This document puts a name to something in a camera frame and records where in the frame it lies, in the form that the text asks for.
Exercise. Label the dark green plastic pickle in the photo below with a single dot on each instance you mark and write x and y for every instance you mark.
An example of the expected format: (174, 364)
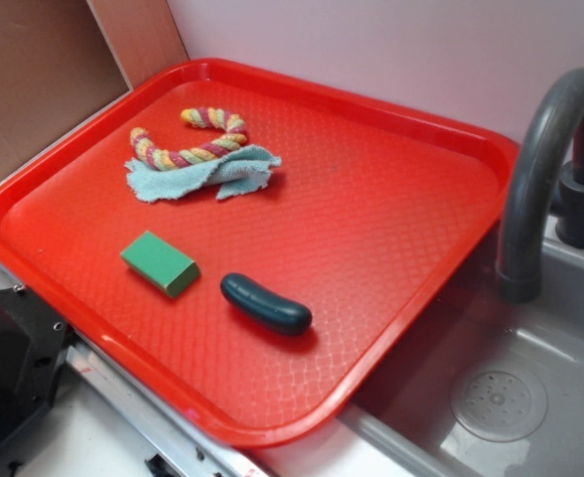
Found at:
(271, 310)

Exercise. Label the grey plastic sink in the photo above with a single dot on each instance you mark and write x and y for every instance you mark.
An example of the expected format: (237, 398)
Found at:
(479, 386)

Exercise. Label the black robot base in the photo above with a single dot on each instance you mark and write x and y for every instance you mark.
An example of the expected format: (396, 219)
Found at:
(33, 343)

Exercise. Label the brown cardboard panel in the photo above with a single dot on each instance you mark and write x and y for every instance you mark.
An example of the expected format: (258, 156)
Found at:
(63, 61)

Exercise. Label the grey curved faucet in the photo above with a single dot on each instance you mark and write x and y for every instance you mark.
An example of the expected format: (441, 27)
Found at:
(548, 179)

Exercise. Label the light blue cloth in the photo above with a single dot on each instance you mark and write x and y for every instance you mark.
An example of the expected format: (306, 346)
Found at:
(244, 171)

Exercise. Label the red plastic tray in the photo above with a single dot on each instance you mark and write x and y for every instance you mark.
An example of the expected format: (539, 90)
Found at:
(373, 208)

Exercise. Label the green rectangular block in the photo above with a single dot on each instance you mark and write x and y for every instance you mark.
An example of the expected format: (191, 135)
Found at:
(162, 265)

